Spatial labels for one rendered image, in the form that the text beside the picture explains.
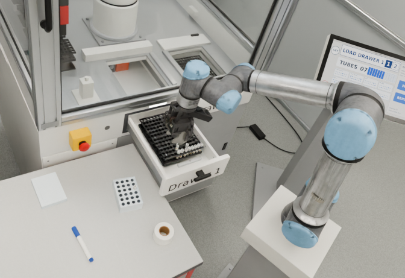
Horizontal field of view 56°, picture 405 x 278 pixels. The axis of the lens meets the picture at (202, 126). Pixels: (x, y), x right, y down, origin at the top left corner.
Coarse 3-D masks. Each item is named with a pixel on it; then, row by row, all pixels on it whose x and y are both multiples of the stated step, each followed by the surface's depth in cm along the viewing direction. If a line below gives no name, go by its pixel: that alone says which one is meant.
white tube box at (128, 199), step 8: (112, 184) 145; (120, 184) 143; (128, 184) 144; (136, 184) 144; (120, 192) 140; (128, 192) 141; (136, 192) 143; (120, 200) 138; (128, 200) 139; (136, 200) 140; (120, 208) 136; (128, 208) 138; (136, 208) 140
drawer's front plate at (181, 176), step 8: (208, 160) 144; (216, 160) 145; (224, 160) 147; (192, 168) 139; (200, 168) 141; (208, 168) 145; (216, 168) 149; (224, 168) 153; (168, 176) 134; (176, 176) 135; (184, 176) 139; (192, 176) 142; (168, 184) 136; (176, 184) 140; (184, 184) 143; (192, 184) 147; (160, 192) 139; (168, 192) 141
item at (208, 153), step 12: (168, 108) 165; (132, 120) 153; (144, 120) 162; (132, 132) 153; (144, 144) 146; (204, 144) 156; (144, 156) 148; (156, 156) 151; (192, 156) 155; (204, 156) 157; (216, 156) 151; (156, 168) 142; (168, 168) 148; (180, 168) 150
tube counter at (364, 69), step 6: (360, 66) 183; (366, 66) 183; (360, 72) 183; (366, 72) 183; (372, 72) 183; (378, 72) 183; (384, 72) 183; (390, 72) 183; (378, 78) 184; (384, 78) 184; (390, 78) 184
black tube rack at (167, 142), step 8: (152, 120) 156; (160, 120) 156; (144, 128) 155; (152, 128) 152; (160, 128) 153; (152, 136) 154; (160, 136) 150; (168, 136) 152; (192, 136) 154; (152, 144) 150; (160, 144) 147; (168, 144) 153; (176, 144) 149; (184, 144) 150; (192, 144) 156; (160, 152) 145; (168, 152) 145; (184, 152) 147; (200, 152) 153; (160, 160) 146; (168, 160) 147; (176, 160) 148
